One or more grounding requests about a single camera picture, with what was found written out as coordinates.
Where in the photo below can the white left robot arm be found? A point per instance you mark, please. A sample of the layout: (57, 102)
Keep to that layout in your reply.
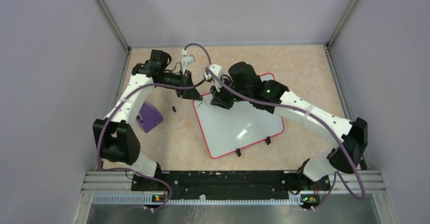
(114, 135)

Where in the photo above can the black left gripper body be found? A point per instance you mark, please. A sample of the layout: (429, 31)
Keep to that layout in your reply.
(184, 79)

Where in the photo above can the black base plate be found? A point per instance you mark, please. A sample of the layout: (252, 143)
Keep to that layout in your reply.
(230, 185)

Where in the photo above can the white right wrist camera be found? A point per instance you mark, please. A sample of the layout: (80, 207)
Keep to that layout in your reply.
(213, 73)

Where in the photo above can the purple wedge eraser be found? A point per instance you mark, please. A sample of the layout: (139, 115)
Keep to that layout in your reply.
(148, 117)

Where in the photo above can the white cable duct rail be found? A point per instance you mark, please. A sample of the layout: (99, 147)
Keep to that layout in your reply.
(149, 199)

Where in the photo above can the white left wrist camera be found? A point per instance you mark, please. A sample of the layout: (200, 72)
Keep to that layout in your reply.
(186, 60)

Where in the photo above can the white whiteboard marker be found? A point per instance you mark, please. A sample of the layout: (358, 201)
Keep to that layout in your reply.
(204, 103)

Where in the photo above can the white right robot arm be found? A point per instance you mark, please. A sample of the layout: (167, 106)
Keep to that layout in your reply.
(347, 138)

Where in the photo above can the red framed whiteboard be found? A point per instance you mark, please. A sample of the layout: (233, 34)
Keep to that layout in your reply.
(226, 131)

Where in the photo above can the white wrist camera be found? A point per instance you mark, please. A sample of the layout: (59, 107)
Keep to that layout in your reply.
(213, 73)
(186, 60)

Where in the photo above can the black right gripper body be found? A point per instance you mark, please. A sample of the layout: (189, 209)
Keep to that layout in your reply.
(227, 97)

